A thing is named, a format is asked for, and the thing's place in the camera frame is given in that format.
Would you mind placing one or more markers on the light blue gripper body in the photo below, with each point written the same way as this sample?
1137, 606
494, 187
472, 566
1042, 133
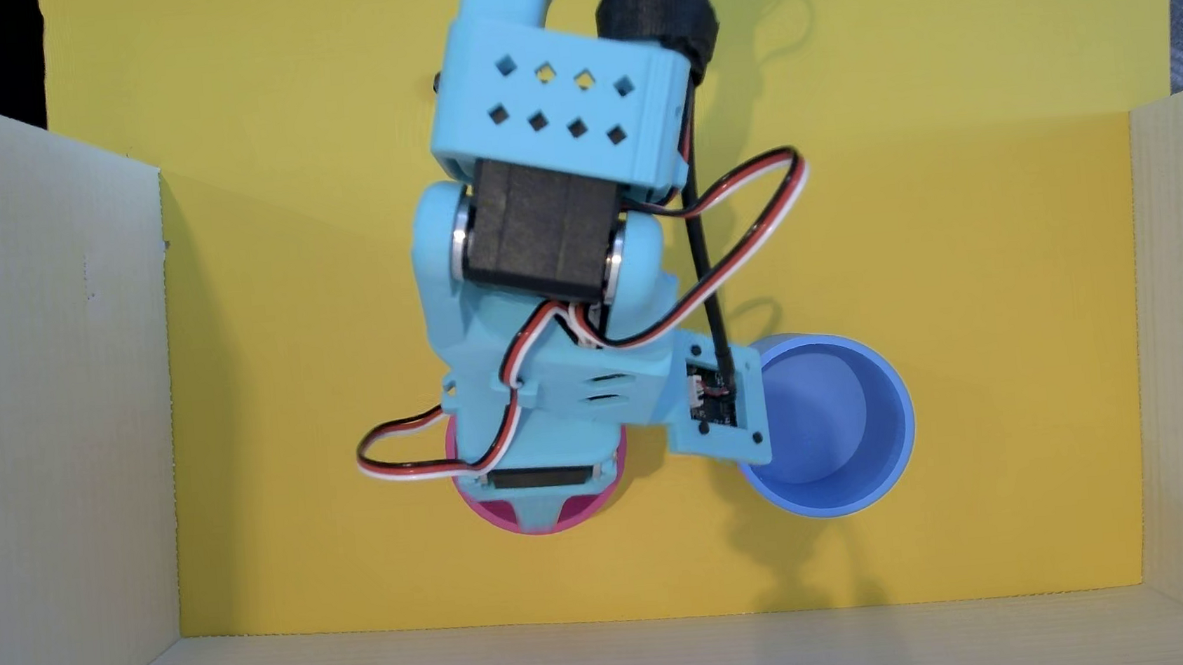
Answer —
537, 478

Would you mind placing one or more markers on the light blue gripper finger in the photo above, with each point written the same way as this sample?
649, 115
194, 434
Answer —
553, 510

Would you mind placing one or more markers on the light blue robot arm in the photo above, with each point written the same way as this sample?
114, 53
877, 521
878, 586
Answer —
516, 38

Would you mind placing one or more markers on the pink round box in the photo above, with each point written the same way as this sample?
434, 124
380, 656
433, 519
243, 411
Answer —
495, 514

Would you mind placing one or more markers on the blue round box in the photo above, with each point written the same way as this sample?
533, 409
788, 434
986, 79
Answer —
842, 429

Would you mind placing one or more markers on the yellow paper mat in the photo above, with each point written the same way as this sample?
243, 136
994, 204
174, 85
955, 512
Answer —
282, 293

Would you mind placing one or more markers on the light blue camera mount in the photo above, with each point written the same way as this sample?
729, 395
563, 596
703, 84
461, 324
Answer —
747, 436

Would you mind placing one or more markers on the cardboard box enclosure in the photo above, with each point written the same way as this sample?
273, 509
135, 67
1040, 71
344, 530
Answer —
29, 419

